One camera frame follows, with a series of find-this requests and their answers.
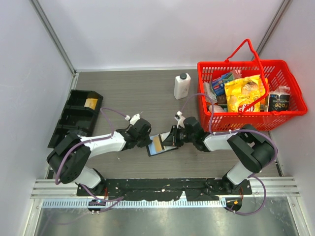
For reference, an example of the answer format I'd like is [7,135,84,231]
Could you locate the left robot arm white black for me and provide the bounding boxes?
[47,114,152,196]

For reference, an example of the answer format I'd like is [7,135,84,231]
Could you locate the black compartment tray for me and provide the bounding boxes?
[48,89,103,148]

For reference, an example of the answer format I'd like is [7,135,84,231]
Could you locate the black leather card holder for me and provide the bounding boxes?
[146,132,178,157]

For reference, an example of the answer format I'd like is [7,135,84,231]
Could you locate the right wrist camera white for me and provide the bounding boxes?
[174,111,185,128]

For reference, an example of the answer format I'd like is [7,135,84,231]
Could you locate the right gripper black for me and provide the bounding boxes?
[162,125,195,147]

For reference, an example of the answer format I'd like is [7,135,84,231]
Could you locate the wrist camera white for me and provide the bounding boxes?
[125,114,141,125]
[174,111,185,128]

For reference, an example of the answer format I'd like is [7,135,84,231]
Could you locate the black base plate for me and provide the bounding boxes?
[89,178,252,202]

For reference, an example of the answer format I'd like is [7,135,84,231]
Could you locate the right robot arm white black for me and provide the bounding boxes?
[161,117,278,194]

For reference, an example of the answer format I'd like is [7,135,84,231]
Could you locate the white bottle black cap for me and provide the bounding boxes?
[174,73,191,100]

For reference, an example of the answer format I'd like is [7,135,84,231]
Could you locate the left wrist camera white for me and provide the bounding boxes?
[125,114,141,125]

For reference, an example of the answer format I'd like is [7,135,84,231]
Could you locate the yellow Lays chips bag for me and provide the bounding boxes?
[224,75,261,113]

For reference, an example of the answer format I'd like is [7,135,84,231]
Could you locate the yellow card in tray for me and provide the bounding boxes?
[84,98,98,110]

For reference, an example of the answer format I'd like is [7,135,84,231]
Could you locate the red plastic shopping basket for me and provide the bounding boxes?
[197,39,308,131]

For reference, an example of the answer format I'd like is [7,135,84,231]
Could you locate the orange snack box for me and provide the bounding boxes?
[259,78,269,112]

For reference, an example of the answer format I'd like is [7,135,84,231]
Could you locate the white cable duct rail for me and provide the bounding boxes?
[42,198,226,209]

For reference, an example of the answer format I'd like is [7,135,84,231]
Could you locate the green sponge pack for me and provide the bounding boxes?
[221,71,238,81]

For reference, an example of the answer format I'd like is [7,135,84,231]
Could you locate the black snack package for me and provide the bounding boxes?
[265,86,290,112]

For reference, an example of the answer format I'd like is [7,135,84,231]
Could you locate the blue box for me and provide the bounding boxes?
[211,77,225,96]

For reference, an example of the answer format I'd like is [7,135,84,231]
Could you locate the pale wrapped snack pack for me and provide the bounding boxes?
[203,82,218,105]

